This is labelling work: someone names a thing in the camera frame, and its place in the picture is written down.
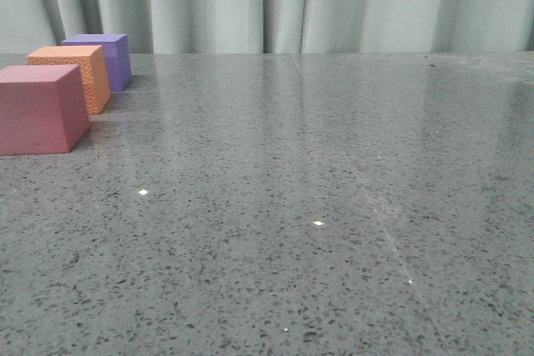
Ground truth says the purple foam cube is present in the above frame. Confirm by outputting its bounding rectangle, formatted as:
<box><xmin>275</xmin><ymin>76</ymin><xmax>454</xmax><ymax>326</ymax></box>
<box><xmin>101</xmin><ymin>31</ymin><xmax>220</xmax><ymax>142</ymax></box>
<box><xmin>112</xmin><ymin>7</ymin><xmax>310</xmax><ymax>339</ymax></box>
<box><xmin>61</xmin><ymin>33</ymin><xmax>133</xmax><ymax>92</ymax></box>

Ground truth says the pink foam cube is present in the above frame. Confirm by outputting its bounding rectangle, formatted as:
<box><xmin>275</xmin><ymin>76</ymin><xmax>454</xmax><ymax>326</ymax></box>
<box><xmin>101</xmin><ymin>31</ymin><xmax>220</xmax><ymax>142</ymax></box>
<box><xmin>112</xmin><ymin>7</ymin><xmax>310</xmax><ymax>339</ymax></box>
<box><xmin>1</xmin><ymin>64</ymin><xmax>89</xmax><ymax>156</ymax></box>

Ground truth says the orange foam cube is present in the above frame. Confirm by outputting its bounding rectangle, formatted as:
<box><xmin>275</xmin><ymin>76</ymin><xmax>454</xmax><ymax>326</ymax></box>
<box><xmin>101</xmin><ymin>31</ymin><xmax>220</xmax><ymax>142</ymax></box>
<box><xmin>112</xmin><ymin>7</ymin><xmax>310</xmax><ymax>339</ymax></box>
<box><xmin>27</xmin><ymin>45</ymin><xmax>111</xmax><ymax>115</ymax></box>

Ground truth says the pale green curtain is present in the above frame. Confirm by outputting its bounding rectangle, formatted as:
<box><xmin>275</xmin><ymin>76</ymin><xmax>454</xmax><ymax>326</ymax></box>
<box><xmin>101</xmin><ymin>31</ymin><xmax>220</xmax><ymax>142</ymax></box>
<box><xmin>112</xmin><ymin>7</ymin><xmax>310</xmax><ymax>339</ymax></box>
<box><xmin>1</xmin><ymin>0</ymin><xmax>533</xmax><ymax>53</ymax></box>

